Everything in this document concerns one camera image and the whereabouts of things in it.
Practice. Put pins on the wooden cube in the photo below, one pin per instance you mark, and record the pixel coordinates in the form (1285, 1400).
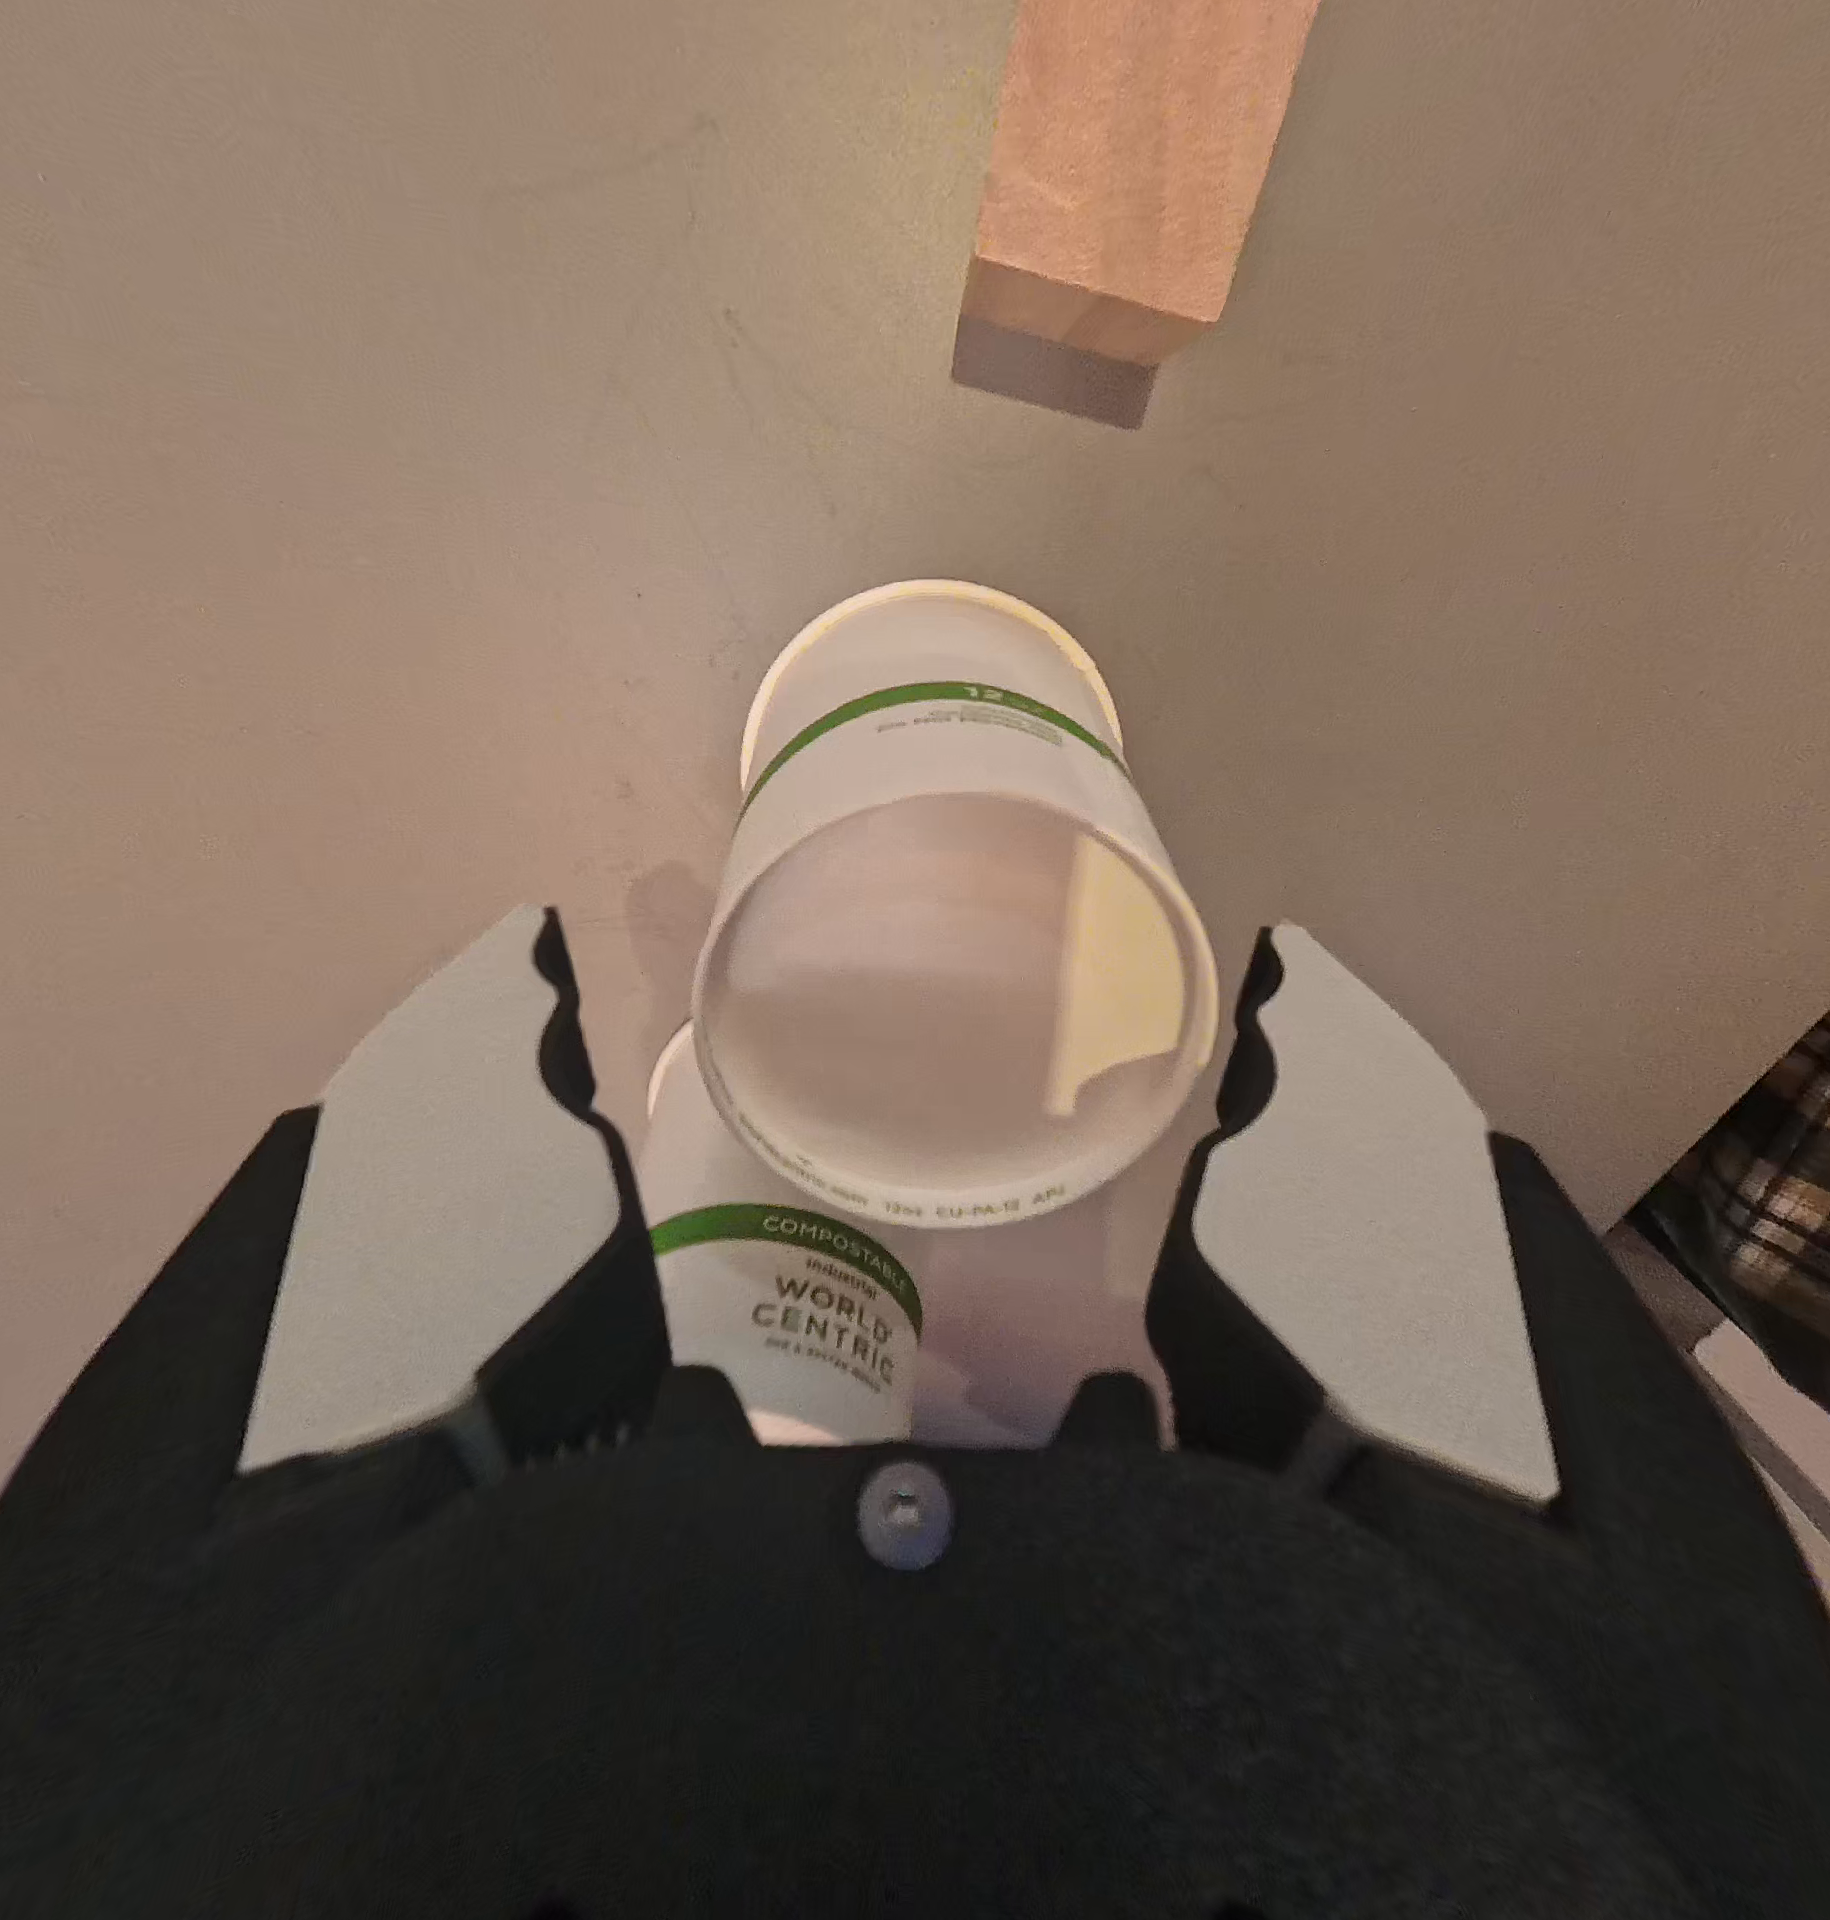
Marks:
(1142, 181)

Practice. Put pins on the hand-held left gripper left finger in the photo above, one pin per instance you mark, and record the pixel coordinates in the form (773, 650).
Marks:
(407, 1231)

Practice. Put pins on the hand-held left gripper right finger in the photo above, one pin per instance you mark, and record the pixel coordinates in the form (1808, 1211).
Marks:
(1382, 1260)

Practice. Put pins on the white paper cup green band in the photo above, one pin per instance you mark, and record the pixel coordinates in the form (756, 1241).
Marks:
(797, 1320)
(931, 960)

